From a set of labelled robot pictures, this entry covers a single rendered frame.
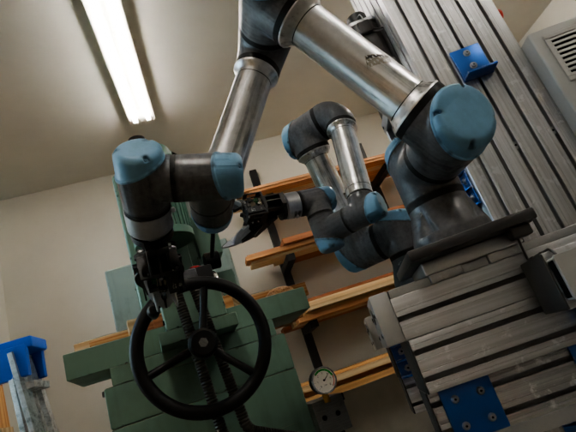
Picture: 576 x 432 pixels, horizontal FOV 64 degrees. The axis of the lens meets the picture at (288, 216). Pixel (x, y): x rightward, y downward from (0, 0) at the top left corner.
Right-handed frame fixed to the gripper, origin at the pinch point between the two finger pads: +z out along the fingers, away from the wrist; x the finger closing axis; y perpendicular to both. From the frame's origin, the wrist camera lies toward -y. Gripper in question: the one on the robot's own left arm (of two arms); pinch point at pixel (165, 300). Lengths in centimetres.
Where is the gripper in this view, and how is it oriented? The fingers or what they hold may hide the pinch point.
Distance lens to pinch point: 95.6
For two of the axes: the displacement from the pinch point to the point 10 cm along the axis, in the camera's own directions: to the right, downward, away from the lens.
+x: 9.2, -2.1, 3.2
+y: 3.9, 5.8, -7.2
